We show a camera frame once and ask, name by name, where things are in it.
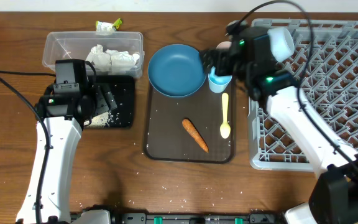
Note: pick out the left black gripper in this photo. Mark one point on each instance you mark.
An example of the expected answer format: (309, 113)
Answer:
(105, 99)

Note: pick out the light blue bowl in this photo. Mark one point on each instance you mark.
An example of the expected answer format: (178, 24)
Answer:
(281, 43)

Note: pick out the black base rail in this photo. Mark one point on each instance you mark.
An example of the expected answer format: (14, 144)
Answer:
(98, 217)

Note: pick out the dark brown serving tray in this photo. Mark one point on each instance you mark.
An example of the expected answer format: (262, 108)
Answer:
(165, 138)

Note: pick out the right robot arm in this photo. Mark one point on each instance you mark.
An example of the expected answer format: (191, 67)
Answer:
(252, 57)

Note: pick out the dark blue plate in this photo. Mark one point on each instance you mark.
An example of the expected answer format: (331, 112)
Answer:
(176, 71)

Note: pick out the light blue cup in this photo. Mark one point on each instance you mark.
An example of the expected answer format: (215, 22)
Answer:
(217, 84)

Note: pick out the pile of white rice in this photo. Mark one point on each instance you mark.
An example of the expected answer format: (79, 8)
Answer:
(105, 120)

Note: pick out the white tissue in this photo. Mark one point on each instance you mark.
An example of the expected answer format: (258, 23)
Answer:
(124, 58)
(99, 57)

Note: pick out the black rectangular tray bin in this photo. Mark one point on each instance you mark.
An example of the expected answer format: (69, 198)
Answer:
(124, 94)

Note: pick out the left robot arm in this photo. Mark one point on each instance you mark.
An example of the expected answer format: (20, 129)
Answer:
(67, 106)

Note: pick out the green snack wrapper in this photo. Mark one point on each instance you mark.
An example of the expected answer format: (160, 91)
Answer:
(108, 27)

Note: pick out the grey dishwasher rack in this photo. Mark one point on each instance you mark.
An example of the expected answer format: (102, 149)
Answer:
(331, 85)

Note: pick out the pink cup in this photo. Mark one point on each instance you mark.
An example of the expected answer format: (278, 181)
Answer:
(224, 45)

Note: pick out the yellow plastic spoon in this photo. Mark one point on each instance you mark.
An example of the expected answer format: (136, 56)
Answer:
(225, 128)

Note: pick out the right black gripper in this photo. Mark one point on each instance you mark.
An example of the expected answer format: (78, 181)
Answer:
(214, 62)

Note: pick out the orange carrot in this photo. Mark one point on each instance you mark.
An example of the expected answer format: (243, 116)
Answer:
(192, 131)

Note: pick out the clear plastic bin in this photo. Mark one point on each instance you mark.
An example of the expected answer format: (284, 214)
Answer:
(77, 45)

